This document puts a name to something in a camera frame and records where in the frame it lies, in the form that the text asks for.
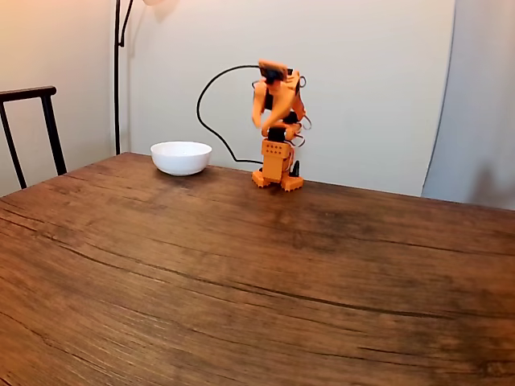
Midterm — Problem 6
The white backdrop sheet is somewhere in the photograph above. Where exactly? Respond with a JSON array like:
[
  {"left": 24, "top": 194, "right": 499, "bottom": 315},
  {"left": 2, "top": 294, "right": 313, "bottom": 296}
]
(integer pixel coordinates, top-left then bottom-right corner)
[{"left": 128, "top": 0, "right": 458, "bottom": 198}]

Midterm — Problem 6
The white bowl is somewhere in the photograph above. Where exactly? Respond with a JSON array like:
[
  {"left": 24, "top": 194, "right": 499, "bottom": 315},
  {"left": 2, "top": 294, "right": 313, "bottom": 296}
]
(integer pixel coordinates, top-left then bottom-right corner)
[{"left": 150, "top": 140, "right": 213, "bottom": 177}]

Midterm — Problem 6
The orange-mounted black camera box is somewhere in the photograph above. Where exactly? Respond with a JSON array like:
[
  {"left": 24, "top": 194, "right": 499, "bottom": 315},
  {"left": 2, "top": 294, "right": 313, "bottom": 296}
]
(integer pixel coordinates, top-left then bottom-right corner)
[{"left": 257, "top": 59, "right": 290, "bottom": 84}]

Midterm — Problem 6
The black chair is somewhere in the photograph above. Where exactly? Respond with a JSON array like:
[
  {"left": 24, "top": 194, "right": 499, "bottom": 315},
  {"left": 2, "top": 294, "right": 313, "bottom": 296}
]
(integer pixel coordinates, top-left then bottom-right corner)
[{"left": 0, "top": 85, "right": 68, "bottom": 190}]

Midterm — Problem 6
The black camera cable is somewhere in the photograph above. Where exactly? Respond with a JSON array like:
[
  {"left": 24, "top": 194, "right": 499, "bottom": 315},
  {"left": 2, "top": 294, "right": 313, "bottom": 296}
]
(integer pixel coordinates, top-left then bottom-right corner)
[{"left": 196, "top": 64, "right": 266, "bottom": 165}]

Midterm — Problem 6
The black floor lamp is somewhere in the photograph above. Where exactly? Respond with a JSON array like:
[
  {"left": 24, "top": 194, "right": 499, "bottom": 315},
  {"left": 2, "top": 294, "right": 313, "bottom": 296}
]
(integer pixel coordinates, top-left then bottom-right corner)
[{"left": 113, "top": 0, "right": 182, "bottom": 156}]

